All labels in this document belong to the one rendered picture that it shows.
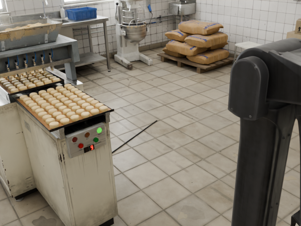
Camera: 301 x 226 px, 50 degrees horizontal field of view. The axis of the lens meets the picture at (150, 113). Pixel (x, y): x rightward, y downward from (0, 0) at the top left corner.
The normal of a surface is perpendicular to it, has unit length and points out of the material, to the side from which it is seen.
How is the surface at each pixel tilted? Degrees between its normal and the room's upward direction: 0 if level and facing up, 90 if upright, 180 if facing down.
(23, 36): 115
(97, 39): 90
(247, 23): 90
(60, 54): 90
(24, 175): 90
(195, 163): 0
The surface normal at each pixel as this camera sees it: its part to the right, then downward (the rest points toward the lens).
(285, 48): 0.29, -0.61
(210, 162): -0.04, -0.90
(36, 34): 0.58, 0.67
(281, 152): 0.60, 0.32
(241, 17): -0.81, 0.28
